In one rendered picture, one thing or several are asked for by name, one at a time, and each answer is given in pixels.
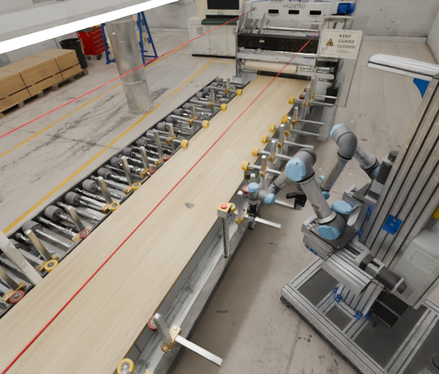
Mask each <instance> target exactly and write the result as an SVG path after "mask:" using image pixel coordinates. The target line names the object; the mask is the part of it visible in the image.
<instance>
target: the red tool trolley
mask: <svg viewBox="0 0 439 374"><path fill-rule="evenodd" d="M76 33H77V36H78V38H79V39H81V41H82V42H81V43H82V44H83V45H84V47H83V46H82V47H83V50H84V53H85V55H86V56H87V59H88V60H90V57H89V55H96V59H97V60H100V58H99V54H101V53H102V52H104V51H105V46H104V40H103V35H102V26H98V27H96V28H91V27H86V28H83V29H81V30H77V31H76Z"/></svg>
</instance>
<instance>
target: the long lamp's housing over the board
mask: <svg viewBox="0 0 439 374"><path fill-rule="evenodd" d="M150 1H154V0H64V1H57V0H53V1H46V2H42V3H38V4H31V5H27V6H23V7H16V8H12V9H8V10H1V11H0V43H1V42H6V41H9V40H11V39H17V38H19V37H23V36H27V35H30V34H34V33H38V32H41V31H44V30H49V29H52V28H55V27H60V26H63V25H66V24H70V23H74V22H78V21H81V20H85V19H89V18H93V17H95V16H100V15H103V14H106V13H111V12H114V11H117V10H122V9H125V8H128V7H133V6H136V5H138V4H144V3H146V2H150Z"/></svg>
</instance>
